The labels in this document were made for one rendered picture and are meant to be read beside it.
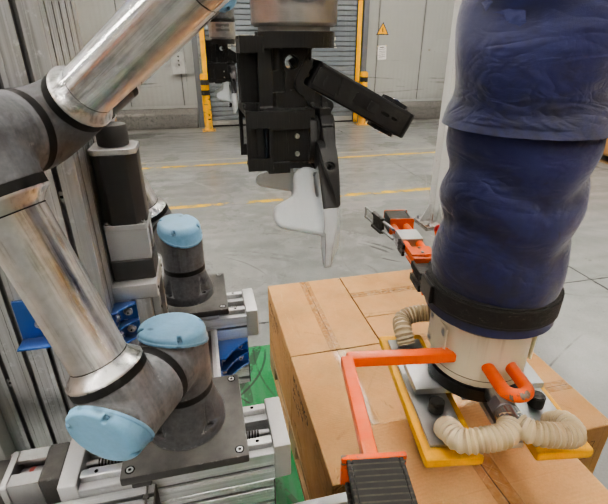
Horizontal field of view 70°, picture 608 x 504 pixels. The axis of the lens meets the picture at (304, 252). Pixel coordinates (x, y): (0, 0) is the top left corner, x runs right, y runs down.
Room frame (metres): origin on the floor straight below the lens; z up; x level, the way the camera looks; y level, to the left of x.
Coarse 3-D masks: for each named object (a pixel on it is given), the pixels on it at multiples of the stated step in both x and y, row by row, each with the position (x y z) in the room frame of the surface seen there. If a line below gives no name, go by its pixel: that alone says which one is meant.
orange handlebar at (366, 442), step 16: (416, 256) 1.01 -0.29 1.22; (352, 352) 0.62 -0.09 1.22; (368, 352) 0.62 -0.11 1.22; (384, 352) 0.62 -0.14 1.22; (400, 352) 0.62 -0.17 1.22; (416, 352) 0.62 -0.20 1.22; (432, 352) 0.62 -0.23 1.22; (448, 352) 0.62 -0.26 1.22; (352, 368) 0.58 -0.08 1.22; (512, 368) 0.58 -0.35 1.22; (352, 384) 0.54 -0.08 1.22; (496, 384) 0.55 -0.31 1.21; (528, 384) 0.54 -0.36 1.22; (352, 400) 0.51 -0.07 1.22; (512, 400) 0.52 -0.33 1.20; (528, 400) 0.52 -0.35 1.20; (352, 416) 0.49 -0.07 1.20; (368, 416) 0.48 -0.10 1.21; (368, 432) 0.45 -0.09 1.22; (368, 448) 0.42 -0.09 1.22
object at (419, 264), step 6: (414, 258) 0.96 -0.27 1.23; (420, 258) 0.96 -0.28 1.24; (426, 258) 0.96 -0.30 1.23; (414, 264) 0.93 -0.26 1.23; (420, 264) 0.95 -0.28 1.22; (426, 264) 0.95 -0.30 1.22; (414, 270) 0.93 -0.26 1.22; (420, 270) 0.90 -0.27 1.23; (414, 276) 0.93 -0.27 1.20; (420, 276) 0.89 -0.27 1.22; (414, 282) 0.92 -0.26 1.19; (420, 282) 0.90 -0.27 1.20
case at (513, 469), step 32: (480, 416) 0.73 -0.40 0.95; (384, 448) 0.65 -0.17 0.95; (416, 448) 0.65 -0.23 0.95; (512, 448) 0.65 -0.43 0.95; (416, 480) 0.57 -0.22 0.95; (448, 480) 0.57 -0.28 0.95; (480, 480) 0.57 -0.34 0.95; (512, 480) 0.57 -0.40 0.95; (544, 480) 0.57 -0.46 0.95; (576, 480) 0.57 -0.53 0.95
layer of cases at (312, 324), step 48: (288, 288) 1.99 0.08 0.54; (336, 288) 1.99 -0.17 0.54; (384, 288) 1.99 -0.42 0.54; (288, 336) 1.58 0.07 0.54; (336, 336) 1.58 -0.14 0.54; (288, 384) 1.50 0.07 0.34; (336, 384) 1.28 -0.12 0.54; (384, 384) 1.28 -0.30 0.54; (336, 432) 1.05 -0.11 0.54; (336, 480) 0.88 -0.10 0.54
